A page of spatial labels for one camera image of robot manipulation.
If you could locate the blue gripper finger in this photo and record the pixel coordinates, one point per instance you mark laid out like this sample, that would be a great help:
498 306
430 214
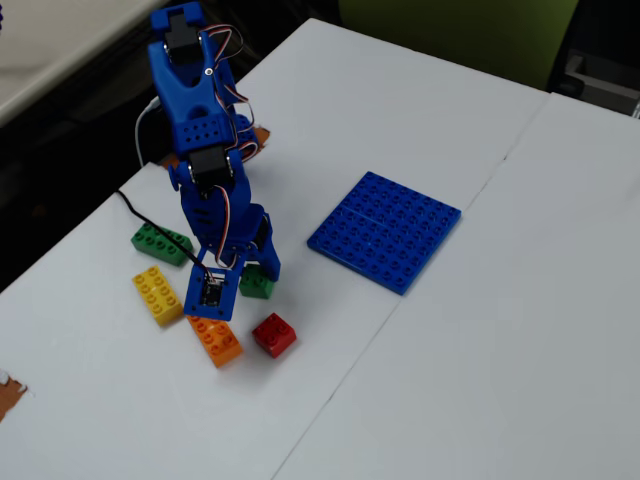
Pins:
270 262
240 261

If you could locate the green 2x2 block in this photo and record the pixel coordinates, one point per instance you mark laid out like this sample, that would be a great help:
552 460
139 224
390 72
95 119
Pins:
257 286

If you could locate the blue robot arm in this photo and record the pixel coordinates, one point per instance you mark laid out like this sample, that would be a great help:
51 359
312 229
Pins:
190 100

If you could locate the red 2x2 block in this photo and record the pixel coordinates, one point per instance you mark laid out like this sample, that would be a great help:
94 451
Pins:
273 336

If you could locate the orange 2x4 block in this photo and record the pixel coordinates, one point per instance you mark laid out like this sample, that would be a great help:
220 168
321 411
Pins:
220 342

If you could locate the yellow 2x4 block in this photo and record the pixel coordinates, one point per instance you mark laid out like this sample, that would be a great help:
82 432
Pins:
157 296

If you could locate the green 2x4 block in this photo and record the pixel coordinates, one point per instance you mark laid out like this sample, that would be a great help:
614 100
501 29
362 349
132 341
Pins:
150 245

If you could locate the blue 8x8 plate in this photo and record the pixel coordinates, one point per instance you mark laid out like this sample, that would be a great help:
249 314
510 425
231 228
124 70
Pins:
385 232

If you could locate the white foam board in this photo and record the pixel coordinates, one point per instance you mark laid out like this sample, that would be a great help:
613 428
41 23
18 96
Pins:
125 425
500 375

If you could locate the white desk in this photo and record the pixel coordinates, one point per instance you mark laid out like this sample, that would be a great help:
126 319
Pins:
50 45

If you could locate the green chair back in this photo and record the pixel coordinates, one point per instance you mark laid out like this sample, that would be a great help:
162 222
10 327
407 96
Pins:
450 35

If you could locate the small blue object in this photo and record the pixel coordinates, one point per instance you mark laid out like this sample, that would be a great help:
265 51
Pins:
1 22

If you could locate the grey box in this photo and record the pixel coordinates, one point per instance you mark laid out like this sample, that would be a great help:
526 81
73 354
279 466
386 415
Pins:
600 82

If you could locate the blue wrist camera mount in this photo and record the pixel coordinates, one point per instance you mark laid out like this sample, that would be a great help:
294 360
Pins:
197 300

